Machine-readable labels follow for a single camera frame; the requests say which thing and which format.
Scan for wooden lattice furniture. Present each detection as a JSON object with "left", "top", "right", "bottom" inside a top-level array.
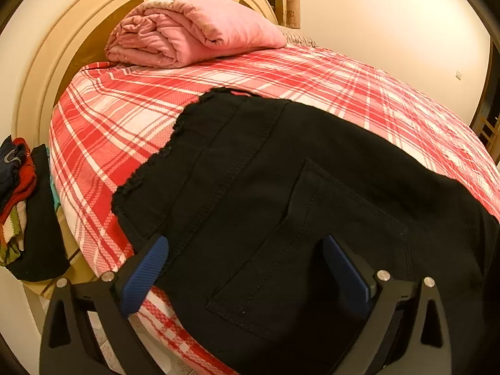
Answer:
[{"left": 470, "top": 107, "right": 500, "bottom": 165}]

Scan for pink folded quilt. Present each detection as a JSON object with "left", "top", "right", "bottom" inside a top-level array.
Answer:
[{"left": 105, "top": 0, "right": 288, "bottom": 68}]

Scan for pile of colourful clothes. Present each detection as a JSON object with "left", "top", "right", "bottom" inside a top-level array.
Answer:
[{"left": 0, "top": 135, "right": 38, "bottom": 267}]

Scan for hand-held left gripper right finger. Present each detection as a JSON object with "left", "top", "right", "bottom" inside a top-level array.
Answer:
[{"left": 322, "top": 234, "right": 454, "bottom": 375}]

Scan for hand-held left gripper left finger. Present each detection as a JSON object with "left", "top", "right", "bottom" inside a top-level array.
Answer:
[{"left": 39, "top": 234, "right": 170, "bottom": 375}]

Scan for black pants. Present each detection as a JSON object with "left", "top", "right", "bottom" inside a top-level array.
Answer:
[{"left": 111, "top": 88, "right": 500, "bottom": 375}]

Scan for cream round headboard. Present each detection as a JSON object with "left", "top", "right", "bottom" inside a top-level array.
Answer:
[{"left": 12, "top": 0, "right": 279, "bottom": 149}]

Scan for red plaid bed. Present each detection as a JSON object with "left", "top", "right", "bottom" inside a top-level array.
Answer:
[{"left": 49, "top": 43, "right": 500, "bottom": 375}]

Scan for grey striped pillow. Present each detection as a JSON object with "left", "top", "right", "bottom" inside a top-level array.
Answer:
[{"left": 277, "top": 25, "right": 319, "bottom": 48}]

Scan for black folded garment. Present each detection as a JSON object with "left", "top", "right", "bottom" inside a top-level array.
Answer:
[{"left": 16, "top": 144, "right": 71, "bottom": 283}]

